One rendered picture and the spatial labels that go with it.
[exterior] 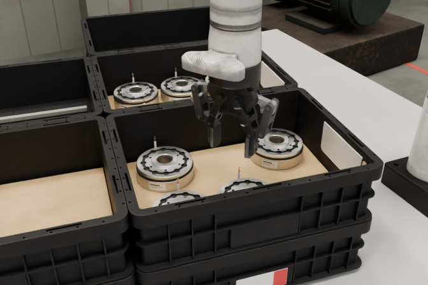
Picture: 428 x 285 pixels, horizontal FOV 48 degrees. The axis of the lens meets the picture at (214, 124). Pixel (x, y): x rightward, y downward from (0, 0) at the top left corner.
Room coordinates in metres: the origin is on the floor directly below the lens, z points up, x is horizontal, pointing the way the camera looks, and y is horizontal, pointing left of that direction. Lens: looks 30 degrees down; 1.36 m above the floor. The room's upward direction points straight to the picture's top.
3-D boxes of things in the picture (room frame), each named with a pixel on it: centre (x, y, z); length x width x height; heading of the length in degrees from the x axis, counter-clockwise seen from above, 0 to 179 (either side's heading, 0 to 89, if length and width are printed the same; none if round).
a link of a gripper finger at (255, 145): (0.62, -0.07, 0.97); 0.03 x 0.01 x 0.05; 59
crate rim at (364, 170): (0.70, -0.03, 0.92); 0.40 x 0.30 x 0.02; 108
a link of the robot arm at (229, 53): (0.63, -0.02, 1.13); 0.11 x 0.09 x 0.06; 149
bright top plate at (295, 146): (0.79, -0.12, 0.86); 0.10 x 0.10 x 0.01
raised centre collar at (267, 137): (0.79, -0.12, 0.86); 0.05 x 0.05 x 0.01
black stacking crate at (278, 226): (0.70, -0.03, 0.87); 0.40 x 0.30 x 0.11; 108
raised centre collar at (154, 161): (0.73, 0.09, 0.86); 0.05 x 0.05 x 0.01
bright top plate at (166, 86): (1.05, 0.08, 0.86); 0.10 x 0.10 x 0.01
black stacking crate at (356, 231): (0.70, -0.03, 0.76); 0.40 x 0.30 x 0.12; 108
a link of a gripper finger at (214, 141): (0.66, 0.00, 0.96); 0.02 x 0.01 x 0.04; 149
